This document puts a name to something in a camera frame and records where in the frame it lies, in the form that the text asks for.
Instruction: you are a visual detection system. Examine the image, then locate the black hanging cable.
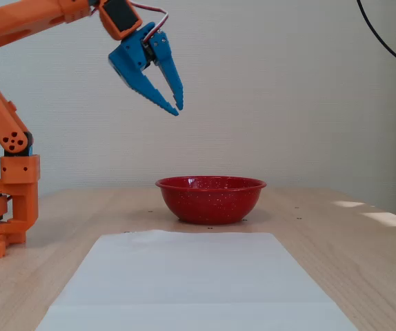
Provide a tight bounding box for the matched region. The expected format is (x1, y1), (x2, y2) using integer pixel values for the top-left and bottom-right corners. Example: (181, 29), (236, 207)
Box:
(356, 0), (396, 72)

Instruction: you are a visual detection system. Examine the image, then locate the white paper sheet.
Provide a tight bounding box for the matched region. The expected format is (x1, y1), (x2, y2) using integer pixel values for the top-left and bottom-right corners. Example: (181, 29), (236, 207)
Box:
(34, 230), (359, 331)

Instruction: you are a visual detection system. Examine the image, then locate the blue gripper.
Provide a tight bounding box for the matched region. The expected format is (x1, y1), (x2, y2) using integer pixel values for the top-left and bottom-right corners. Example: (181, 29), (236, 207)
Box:
(108, 22), (185, 117)

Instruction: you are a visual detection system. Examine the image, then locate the white red black servo cable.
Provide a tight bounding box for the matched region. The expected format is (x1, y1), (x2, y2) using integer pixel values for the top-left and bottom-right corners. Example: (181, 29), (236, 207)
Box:
(128, 0), (170, 44)

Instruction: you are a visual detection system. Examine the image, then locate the red speckled bowl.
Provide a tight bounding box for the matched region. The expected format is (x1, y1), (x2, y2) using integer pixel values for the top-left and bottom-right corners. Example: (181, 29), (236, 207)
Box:
(155, 175), (267, 225)

